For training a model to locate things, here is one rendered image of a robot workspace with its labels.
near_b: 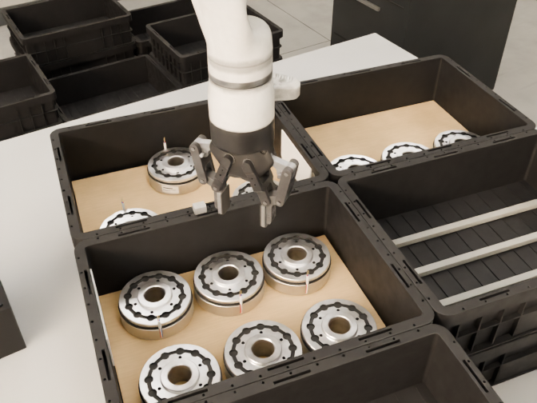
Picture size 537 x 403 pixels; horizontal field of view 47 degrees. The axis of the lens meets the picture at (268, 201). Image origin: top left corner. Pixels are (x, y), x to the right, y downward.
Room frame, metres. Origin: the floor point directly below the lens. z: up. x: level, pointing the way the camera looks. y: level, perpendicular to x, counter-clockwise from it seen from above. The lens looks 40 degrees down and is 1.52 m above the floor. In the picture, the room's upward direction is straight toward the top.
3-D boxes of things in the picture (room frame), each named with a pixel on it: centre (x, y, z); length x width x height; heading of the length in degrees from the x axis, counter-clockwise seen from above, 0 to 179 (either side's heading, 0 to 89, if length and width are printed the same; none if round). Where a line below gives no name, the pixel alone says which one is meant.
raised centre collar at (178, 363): (0.45, 0.11, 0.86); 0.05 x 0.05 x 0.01
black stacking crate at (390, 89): (0.98, -0.23, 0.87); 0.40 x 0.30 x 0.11; 111
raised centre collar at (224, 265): (0.63, 0.06, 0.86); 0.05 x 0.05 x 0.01
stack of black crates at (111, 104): (1.85, 0.53, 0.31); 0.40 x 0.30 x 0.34; 122
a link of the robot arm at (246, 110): (0.63, 0.02, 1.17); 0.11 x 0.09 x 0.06; 156
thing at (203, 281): (0.63, 0.06, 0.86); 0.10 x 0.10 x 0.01
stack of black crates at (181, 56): (2.06, 0.19, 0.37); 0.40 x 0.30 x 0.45; 122
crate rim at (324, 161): (0.98, -0.23, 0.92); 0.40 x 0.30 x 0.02; 111
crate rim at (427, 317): (0.55, 0.03, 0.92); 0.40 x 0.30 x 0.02; 111
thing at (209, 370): (0.45, 0.11, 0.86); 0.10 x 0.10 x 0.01
